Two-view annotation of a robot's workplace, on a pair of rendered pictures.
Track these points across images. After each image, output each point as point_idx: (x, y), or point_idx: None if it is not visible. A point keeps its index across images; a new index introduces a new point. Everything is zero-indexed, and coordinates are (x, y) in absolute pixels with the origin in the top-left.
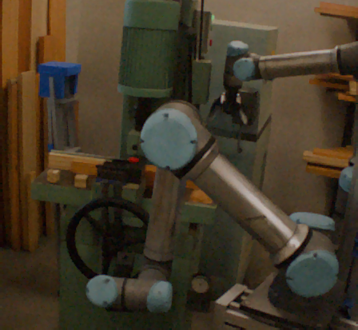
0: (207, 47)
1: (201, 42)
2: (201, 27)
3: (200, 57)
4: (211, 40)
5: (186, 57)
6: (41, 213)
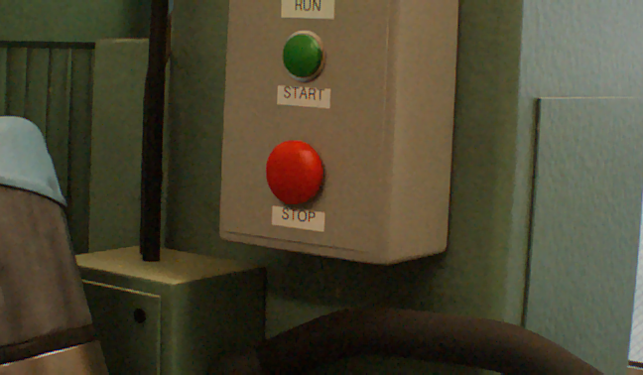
0: (222, 194)
1: (148, 142)
2: (149, 40)
3: (381, 308)
4: (273, 150)
5: (163, 228)
6: None
